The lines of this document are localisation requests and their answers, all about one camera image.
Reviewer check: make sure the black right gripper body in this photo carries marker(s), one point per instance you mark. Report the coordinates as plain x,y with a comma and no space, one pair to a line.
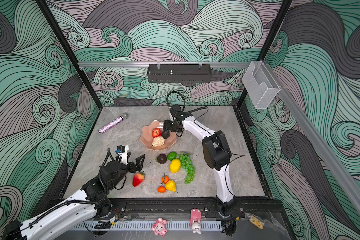
171,125

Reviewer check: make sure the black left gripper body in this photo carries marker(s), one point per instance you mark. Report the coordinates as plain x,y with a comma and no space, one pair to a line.
131,168

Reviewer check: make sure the red fake strawberry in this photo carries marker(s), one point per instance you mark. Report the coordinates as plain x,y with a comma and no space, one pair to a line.
138,179

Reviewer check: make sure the red fake apple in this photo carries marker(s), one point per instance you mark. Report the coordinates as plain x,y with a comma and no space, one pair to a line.
156,132

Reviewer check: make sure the pink scalloped fruit bowl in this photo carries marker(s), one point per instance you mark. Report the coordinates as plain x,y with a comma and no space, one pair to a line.
147,138

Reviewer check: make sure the beige fake pear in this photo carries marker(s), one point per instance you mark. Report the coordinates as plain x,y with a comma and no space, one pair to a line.
158,142

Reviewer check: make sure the yellow fake lemon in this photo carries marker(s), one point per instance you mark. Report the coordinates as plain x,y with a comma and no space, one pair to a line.
175,165

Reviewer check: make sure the dark fake avocado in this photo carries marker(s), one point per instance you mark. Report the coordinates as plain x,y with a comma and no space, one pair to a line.
166,134

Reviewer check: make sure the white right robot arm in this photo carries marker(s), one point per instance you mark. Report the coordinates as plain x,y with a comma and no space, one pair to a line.
216,152

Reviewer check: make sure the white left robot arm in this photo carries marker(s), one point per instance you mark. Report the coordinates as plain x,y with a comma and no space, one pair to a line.
89,202

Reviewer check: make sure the dark brown fake fig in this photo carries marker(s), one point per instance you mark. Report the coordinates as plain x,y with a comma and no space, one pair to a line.
161,159

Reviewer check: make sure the green fake lime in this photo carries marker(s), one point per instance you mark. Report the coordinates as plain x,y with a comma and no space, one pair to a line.
171,156

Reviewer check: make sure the orange fake tangerine upper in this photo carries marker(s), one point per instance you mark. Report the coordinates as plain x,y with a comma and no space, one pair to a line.
165,179

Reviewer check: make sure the orange fake tangerine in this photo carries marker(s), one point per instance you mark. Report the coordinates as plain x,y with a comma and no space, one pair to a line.
161,189
165,179

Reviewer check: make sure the orange fake tangerine lower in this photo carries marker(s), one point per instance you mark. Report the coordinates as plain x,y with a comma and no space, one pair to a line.
161,189

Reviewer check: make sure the yellow fake pear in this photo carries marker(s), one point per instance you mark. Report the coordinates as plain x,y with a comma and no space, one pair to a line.
171,186

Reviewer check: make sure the green fake grape bunch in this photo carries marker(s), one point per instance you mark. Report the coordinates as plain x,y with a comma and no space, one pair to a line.
187,165

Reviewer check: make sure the pink glitter microphone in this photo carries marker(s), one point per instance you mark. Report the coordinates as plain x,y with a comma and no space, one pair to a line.
113,123

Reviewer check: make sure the pink toy figure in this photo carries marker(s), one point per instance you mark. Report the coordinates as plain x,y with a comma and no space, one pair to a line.
159,227

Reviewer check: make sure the pink and white bunny toy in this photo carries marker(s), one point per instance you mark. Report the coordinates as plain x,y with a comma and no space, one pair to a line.
195,221

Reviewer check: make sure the yellow label tag right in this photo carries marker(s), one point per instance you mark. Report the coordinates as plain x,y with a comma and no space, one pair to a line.
256,222

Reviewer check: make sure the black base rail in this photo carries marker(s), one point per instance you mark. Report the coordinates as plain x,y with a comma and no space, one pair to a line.
209,206

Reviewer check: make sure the black perforated wall tray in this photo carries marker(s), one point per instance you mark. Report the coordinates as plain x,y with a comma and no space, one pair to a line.
184,73

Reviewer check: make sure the grey aluminium rail back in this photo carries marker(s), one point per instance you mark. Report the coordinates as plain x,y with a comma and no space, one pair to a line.
109,64

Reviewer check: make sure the grey aluminium rail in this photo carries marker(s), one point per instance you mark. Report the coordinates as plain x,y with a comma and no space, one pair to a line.
294,99
109,64

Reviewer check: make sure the clear plastic wall box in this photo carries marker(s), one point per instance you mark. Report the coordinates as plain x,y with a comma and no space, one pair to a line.
261,84

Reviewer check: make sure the black corner frame post right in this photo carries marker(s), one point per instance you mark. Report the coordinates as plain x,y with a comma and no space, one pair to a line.
274,30

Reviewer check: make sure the black corner frame post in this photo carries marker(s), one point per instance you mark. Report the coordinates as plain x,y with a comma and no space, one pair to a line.
67,49
274,30

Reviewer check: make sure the black corner frame post left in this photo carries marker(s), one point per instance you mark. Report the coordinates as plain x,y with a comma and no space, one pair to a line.
67,49

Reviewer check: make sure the grey aluminium rail right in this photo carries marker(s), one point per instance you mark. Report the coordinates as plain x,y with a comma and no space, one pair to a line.
294,99

